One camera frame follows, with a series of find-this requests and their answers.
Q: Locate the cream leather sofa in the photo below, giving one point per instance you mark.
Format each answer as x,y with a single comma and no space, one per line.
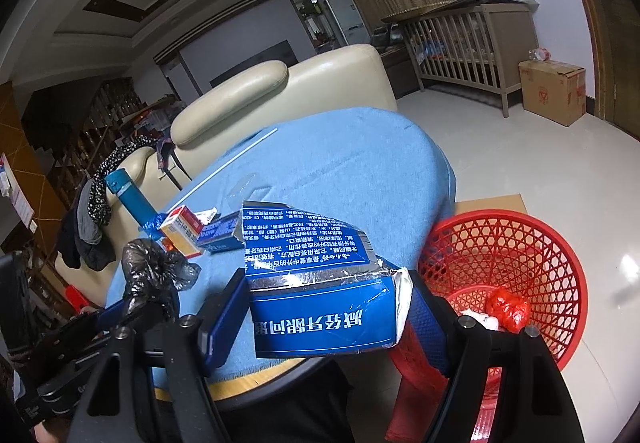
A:
280,88

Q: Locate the black plastic bag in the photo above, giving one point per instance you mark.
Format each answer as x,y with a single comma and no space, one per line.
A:
150,263

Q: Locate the red plastic mesh basket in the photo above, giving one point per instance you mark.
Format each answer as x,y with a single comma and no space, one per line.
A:
525,253

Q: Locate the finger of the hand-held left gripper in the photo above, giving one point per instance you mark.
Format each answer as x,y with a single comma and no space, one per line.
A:
169,309
117,313

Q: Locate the wall calendar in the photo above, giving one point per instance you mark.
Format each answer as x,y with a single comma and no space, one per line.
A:
12,188

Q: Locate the crumpled white tissue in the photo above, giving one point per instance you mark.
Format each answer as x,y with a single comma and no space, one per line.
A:
480,319

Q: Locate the torn blue carton box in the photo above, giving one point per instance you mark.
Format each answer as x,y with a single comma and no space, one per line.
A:
320,293

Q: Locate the white refrigerator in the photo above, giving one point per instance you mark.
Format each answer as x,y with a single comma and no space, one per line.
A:
345,20

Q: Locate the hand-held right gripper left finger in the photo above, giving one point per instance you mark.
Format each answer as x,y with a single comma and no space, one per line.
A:
225,323

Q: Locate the blue tablecloth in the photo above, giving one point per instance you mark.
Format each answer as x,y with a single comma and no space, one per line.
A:
340,163

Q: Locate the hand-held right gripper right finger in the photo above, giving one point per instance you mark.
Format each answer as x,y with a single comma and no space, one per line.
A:
430,323

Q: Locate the red plastic bag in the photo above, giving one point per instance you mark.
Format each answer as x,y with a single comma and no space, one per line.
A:
507,309

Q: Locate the dark wall television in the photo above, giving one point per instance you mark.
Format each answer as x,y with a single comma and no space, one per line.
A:
255,63

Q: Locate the flat cardboard sheet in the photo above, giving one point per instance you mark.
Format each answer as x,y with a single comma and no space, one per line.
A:
490,205

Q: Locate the white orange medicine box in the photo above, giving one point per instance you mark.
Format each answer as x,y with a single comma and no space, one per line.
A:
181,233

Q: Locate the teal thermos bottle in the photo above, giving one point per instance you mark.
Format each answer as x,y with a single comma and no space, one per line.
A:
131,198

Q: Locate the clear plastic bag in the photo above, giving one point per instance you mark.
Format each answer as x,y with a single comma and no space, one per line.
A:
540,54

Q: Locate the dark wooden lattice shelf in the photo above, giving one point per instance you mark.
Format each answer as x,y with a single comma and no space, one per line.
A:
85,133

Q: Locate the brown cardboard box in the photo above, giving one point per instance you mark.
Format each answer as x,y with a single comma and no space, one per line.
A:
550,90

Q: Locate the thin white rod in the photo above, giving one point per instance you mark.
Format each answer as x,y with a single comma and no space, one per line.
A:
230,160

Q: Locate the dark clothes pile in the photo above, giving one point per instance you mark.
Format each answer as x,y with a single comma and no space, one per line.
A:
95,213

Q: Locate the red plastic stool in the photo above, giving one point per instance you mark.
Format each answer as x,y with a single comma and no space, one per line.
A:
75,298

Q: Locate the wooden baby crib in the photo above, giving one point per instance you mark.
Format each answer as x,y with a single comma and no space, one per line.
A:
475,53

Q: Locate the small blue white box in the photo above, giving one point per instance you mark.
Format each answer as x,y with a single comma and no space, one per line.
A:
220,233

